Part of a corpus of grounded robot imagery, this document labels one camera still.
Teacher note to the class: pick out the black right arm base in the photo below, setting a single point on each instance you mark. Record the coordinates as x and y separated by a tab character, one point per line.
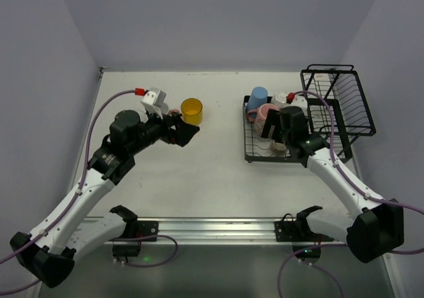
295	228

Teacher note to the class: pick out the black two-tier dish rack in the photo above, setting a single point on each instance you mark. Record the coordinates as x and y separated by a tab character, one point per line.
339	85

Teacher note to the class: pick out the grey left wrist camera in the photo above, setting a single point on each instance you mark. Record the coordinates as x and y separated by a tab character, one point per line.
153	101

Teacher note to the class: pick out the light blue plastic cup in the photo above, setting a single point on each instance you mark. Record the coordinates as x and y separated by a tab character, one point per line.
258	97

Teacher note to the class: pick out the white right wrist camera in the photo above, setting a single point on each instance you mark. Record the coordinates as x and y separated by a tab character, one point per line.
297	101

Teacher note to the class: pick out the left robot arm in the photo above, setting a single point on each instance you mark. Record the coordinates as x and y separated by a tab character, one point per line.
51	249

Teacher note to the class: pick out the aluminium mounting rail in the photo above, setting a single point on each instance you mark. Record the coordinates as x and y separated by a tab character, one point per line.
225	231

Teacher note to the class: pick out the pink smiley face mug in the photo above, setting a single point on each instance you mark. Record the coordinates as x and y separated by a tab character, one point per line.
258	117

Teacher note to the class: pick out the small speckled glass cup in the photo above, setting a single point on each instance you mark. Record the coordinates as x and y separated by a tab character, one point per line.
277	147

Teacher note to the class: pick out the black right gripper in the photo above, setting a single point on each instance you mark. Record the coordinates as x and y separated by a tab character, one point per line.
271	126

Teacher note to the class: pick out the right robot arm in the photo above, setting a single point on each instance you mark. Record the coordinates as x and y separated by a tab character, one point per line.
373	226

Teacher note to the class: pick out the yellow ceramic mug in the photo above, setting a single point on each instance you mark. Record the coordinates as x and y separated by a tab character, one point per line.
192	111

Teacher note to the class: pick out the white ceramic cup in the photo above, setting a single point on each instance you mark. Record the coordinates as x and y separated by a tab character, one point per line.
280	100

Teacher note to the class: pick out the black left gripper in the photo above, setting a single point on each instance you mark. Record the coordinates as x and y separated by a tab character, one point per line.
172	130

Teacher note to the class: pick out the salmon polka dot mug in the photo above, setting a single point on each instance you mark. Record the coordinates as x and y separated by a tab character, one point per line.
170	112

